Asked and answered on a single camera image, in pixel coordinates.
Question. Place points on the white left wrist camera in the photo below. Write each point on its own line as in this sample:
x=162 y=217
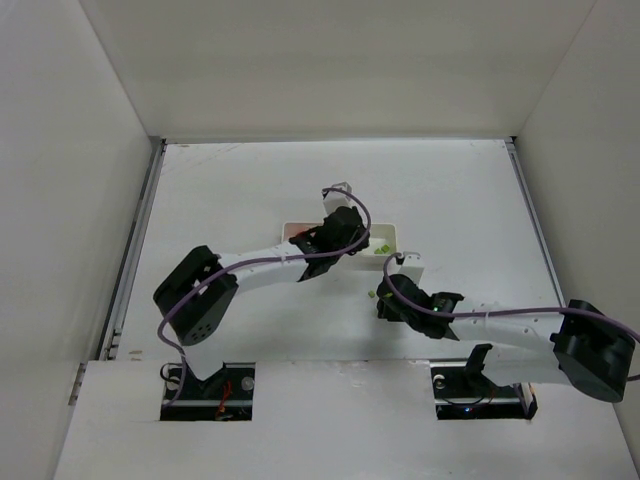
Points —
x=335 y=197

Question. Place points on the aluminium frame rail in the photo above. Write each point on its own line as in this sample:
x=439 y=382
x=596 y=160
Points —
x=511 y=147
x=105 y=348

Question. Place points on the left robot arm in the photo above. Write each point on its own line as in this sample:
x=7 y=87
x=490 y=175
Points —
x=195 y=296

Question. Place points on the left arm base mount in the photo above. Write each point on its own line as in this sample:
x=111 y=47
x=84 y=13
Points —
x=226 y=396

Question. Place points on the left aluminium frame rail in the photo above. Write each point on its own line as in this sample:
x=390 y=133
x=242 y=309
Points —
x=105 y=348

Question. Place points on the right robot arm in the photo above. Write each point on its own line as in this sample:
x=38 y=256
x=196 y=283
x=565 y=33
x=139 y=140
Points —
x=576 y=346

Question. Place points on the white divided sorting tray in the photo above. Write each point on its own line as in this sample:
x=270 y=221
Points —
x=380 y=235

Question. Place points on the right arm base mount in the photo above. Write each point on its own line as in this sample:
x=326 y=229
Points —
x=462 y=392

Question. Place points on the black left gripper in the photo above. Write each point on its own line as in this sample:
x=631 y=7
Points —
x=347 y=226

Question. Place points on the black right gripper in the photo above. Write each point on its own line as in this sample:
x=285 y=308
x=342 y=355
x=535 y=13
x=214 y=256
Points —
x=395 y=298

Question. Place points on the right aluminium frame rail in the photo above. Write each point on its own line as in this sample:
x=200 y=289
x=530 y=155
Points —
x=511 y=147

